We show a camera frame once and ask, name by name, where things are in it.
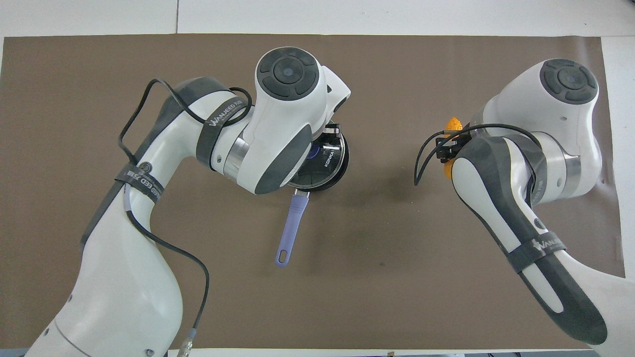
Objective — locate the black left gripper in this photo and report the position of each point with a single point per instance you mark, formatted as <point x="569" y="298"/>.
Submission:
<point x="330" y="138"/>

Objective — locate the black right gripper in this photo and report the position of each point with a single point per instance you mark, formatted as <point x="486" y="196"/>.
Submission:
<point x="449" y="146"/>

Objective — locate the yellow corn cob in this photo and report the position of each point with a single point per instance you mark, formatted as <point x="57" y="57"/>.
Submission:
<point x="452" y="123"/>

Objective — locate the glass lid with purple knob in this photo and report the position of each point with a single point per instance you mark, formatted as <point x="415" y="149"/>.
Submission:
<point x="330" y="166"/>

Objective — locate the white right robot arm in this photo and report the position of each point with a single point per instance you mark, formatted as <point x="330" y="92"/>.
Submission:
<point x="570" y="129"/>

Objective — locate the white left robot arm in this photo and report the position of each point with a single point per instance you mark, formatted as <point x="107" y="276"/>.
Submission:
<point x="129" y="277"/>

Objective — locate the brown table mat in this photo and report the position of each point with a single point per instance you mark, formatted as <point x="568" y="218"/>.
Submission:
<point x="377" y="277"/>

